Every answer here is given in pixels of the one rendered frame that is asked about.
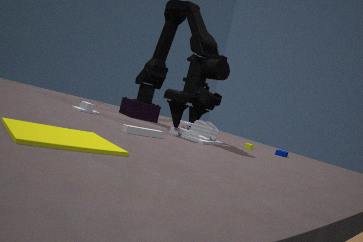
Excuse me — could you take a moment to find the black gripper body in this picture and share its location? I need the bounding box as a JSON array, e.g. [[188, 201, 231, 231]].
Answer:
[[164, 75, 213, 110]]

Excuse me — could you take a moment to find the yellow flat plate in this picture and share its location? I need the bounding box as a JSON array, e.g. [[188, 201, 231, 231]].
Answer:
[[1, 118, 129, 156]]

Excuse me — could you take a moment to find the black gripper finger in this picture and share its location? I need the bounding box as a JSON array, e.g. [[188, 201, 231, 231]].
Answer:
[[167, 100, 189, 128], [189, 106, 209, 123]]

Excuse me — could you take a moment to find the small yellow-green block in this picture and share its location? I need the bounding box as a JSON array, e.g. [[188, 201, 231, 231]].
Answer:
[[244, 143, 254, 149]]

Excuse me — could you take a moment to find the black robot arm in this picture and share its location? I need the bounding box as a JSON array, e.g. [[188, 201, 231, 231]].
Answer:
[[133, 0, 230, 109]]

